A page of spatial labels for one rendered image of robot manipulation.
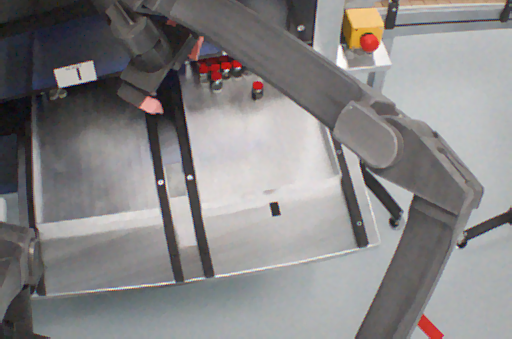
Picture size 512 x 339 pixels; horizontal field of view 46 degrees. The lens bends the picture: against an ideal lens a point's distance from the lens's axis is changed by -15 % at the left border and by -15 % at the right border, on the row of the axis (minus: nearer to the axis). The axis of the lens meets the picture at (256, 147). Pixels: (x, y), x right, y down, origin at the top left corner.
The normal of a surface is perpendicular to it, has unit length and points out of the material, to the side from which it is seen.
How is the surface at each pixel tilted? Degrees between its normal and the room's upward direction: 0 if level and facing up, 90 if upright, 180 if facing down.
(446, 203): 47
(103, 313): 0
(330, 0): 90
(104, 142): 0
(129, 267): 0
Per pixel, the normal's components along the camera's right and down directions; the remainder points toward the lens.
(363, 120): -0.59, -0.01
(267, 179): 0.02, -0.52
